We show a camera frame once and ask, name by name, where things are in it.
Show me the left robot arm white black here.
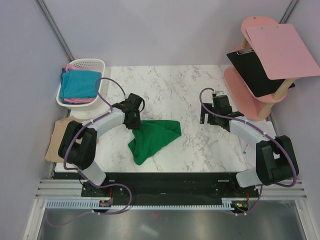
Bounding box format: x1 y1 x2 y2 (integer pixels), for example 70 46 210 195
58 93 145 197

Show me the green t shirt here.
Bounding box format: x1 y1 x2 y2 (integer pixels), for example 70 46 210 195
128 120 182 166

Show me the beige folded t shirt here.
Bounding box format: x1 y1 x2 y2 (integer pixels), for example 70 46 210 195
44 116 84 163

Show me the white pen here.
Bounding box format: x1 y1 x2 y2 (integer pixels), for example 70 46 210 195
243 144 249 154

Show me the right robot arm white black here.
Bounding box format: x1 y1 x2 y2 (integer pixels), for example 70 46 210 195
199 87 299 197

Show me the dark blue folded t shirt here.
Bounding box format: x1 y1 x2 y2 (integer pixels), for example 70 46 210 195
60 68 66 84

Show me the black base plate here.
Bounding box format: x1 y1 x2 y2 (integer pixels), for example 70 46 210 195
52 171 293 206

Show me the pink clipboard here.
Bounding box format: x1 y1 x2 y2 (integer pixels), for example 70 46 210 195
246 23 320 80

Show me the white slotted cable duct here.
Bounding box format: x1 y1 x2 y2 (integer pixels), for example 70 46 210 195
45 198 236 211

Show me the white paper sheet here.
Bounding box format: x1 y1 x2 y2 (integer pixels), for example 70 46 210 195
236 119 278 171

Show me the black clipboard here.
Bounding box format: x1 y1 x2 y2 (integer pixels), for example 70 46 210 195
226 48 285 98

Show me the pink wooden side shelf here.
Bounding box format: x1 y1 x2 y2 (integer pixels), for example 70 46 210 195
223 16 288 121

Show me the pink folded t shirt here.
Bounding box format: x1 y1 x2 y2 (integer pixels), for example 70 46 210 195
59 64 96 105

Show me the teal folded t shirt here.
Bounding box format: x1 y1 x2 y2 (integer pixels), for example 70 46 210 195
59 69 102 99

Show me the aluminium frame rail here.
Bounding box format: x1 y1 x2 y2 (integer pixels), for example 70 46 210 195
35 179 82 200

